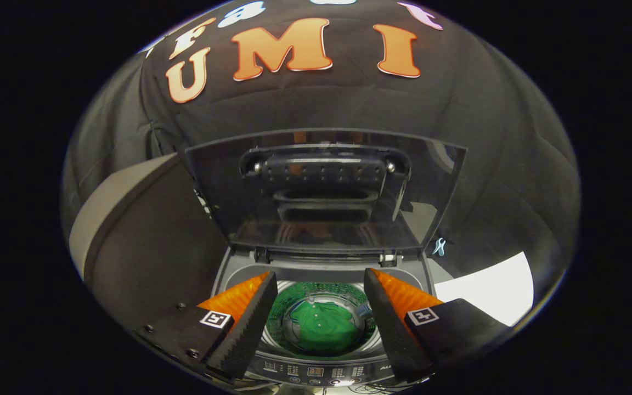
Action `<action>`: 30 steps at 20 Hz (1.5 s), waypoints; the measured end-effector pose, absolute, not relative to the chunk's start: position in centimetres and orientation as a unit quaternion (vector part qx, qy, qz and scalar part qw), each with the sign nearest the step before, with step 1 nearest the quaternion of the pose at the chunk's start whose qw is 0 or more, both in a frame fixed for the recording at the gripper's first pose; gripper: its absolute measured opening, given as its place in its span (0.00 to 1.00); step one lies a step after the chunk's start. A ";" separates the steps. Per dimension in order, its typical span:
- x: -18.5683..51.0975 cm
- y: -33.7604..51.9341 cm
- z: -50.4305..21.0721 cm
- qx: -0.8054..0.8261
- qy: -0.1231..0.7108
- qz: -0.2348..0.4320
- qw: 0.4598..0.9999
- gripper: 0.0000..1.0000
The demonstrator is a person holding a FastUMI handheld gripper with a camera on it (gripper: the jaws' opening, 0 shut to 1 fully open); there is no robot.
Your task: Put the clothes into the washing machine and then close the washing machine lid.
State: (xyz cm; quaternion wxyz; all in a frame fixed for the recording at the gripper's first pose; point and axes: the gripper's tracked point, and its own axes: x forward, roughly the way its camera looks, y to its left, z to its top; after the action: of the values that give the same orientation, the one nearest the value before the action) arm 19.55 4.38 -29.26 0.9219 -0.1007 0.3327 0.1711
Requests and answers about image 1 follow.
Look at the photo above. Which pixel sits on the green polo shirt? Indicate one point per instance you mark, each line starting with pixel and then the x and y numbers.
pixel 324 326

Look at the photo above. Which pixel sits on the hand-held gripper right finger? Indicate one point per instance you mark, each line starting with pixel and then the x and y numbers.
pixel 395 334

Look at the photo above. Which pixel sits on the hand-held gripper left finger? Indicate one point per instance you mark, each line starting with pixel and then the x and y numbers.
pixel 244 329

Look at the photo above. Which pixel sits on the white board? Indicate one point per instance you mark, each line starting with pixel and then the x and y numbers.
pixel 486 291

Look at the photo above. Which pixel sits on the light blue clip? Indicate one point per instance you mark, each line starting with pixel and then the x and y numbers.
pixel 439 247

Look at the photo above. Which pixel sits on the dark washing machine lid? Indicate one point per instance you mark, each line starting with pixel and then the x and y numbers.
pixel 223 186

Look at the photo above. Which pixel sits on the grey side table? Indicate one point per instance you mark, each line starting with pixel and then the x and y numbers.
pixel 151 247

